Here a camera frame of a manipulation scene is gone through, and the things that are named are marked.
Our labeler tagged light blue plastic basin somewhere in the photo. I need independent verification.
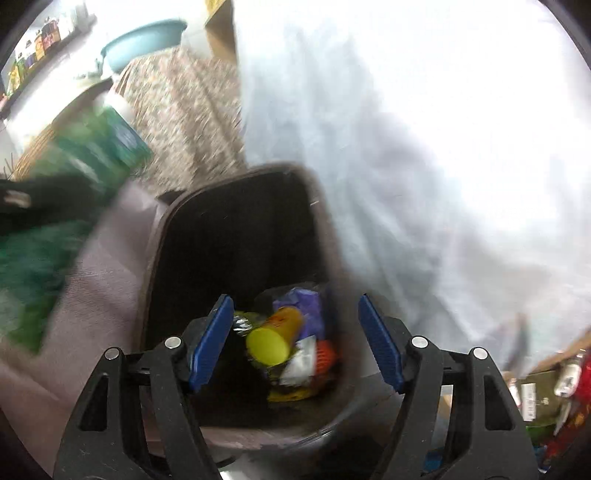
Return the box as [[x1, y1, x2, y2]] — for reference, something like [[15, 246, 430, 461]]
[[100, 18, 188, 75]]

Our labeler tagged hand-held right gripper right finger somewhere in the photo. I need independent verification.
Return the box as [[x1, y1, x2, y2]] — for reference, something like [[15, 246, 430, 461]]
[[358, 293, 539, 480]]

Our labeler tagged green and white carton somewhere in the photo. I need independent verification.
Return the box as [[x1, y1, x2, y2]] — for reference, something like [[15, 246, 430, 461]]
[[46, 90, 156, 197]]

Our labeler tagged wooden cabinet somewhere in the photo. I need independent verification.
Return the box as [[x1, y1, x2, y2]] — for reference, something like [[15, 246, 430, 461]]
[[203, 0, 237, 57]]

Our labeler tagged red plastic packaging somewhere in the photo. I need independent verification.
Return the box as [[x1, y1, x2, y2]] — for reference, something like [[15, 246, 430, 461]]
[[540, 351, 591, 472]]

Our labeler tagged purple snack packet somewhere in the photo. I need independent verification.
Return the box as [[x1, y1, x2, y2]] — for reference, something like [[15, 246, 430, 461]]
[[272, 285, 334, 343]]

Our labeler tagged row of condiment bottles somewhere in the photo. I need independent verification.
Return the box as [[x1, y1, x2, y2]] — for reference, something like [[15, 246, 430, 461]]
[[0, 0, 99, 101]]

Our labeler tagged woven basket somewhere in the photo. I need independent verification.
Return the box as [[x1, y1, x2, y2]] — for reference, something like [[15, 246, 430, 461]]
[[10, 124, 63, 182]]

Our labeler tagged dark brown trash bin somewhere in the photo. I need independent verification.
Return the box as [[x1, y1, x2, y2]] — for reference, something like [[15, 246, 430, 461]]
[[136, 161, 366, 457]]

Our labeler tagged cardboard box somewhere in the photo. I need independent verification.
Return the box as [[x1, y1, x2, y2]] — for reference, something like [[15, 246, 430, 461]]
[[503, 333, 591, 422]]

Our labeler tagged red foam fruit net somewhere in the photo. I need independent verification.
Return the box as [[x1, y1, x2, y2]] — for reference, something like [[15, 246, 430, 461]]
[[314, 340, 338, 376]]

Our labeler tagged white tissue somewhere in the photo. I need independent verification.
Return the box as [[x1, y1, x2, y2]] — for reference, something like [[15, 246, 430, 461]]
[[279, 335, 320, 387]]

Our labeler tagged white wrinkled cloth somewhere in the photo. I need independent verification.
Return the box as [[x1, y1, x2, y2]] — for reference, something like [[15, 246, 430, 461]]
[[230, 0, 591, 376]]

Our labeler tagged floral cloth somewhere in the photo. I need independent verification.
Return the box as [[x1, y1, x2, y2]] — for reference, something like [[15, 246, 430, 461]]
[[113, 45, 248, 205]]

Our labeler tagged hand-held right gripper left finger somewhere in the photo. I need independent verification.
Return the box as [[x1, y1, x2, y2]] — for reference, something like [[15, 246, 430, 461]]
[[53, 294, 236, 480]]

